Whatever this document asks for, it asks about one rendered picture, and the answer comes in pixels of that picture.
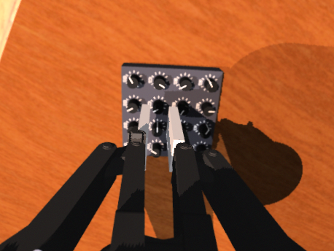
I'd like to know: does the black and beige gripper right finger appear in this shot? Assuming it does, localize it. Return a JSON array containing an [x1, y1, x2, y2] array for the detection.
[[166, 107, 306, 251]]

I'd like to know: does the grey knob box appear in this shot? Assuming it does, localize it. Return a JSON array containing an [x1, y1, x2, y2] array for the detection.
[[121, 63, 223, 158]]

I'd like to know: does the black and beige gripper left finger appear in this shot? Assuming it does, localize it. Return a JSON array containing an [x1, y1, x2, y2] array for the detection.
[[0, 104, 150, 251]]

